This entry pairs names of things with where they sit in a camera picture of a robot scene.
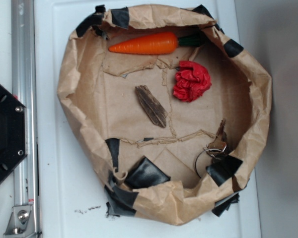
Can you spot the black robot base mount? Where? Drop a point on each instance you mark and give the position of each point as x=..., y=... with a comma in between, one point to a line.
x=12, y=133

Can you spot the metal corner bracket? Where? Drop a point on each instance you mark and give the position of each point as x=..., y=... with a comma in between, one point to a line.
x=21, y=223

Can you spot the brown paper bag tray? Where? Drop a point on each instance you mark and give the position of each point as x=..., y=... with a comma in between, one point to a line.
x=148, y=171

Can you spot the orange plastic toy carrot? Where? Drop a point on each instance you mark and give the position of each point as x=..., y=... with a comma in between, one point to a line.
x=157, y=44

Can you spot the aluminium extrusion rail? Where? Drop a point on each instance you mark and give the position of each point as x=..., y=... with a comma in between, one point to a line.
x=26, y=183

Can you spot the metal keys on ring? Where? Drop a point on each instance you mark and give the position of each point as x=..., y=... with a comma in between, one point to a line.
x=216, y=150

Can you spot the crumpled red paper ball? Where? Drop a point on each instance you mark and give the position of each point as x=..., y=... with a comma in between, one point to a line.
x=192, y=80

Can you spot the brown wood chip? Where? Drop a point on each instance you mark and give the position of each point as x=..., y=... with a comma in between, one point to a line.
x=153, y=108

